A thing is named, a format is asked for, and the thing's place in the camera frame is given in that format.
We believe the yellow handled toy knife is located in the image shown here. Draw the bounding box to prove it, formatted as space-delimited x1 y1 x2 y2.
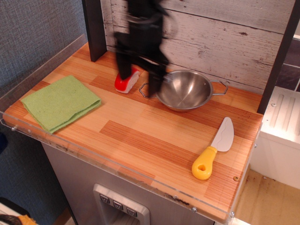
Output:
191 117 234 180

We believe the stainless steel pot with handles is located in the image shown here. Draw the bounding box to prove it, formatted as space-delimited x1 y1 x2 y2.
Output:
139 69 228 112

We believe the clear acrylic guard rail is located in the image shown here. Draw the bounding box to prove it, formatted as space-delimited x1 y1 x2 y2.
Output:
0 34 236 222

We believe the yellow orange object at corner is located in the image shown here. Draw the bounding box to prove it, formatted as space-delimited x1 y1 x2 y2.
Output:
17 215 37 225

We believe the grey toy fridge cabinet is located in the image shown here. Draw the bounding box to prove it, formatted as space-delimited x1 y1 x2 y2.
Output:
43 144 213 225

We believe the dark right upright post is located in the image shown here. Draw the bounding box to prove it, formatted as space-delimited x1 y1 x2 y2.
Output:
257 0 300 114

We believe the white toy sink unit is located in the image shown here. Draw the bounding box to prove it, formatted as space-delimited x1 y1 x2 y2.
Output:
250 87 300 188

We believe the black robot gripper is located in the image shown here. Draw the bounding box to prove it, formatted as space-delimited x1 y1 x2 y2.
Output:
114 0 169 98

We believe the silver water dispenser panel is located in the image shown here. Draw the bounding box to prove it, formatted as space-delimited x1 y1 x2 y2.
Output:
93 184 150 225

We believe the green folded cloth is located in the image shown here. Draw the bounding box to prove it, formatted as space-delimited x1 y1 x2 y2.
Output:
21 75 101 134

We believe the red white toy sushi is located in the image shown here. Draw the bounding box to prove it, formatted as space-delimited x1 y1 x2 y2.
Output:
114 67 140 94

